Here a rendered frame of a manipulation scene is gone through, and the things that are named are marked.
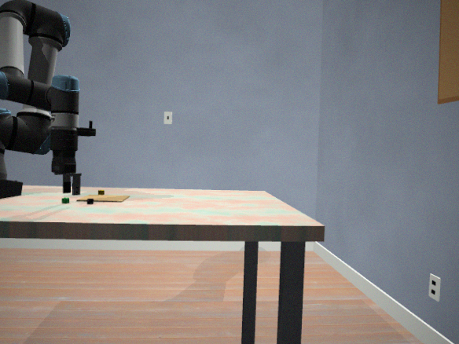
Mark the tan flat mat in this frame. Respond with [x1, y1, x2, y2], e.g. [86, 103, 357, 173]
[76, 195, 130, 203]

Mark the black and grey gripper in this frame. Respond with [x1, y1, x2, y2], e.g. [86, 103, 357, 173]
[50, 113, 96, 196]

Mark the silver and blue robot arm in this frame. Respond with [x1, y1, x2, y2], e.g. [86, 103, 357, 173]
[0, 0, 80, 180]

